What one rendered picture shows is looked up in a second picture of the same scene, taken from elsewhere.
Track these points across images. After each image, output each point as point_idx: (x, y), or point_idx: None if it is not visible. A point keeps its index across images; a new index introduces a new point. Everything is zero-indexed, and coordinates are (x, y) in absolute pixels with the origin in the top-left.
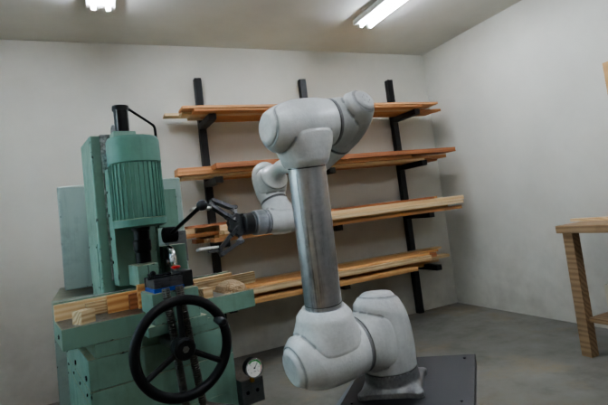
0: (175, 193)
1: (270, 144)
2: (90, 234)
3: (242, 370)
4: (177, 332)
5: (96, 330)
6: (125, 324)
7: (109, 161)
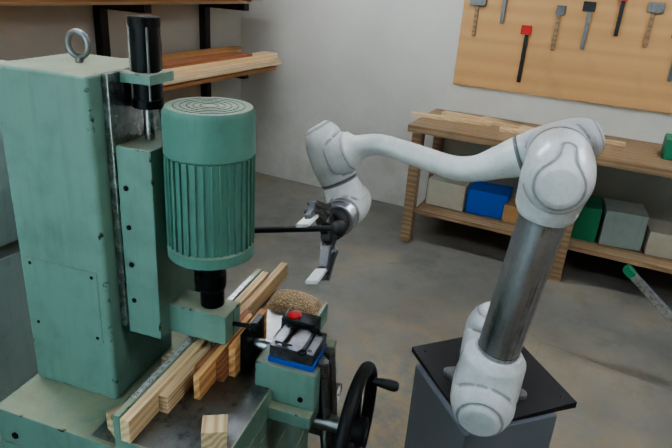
0: None
1: (559, 208)
2: (44, 244)
3: None
4: None
5: (240, 445)
6: (258, 418)
7: (193, 158)
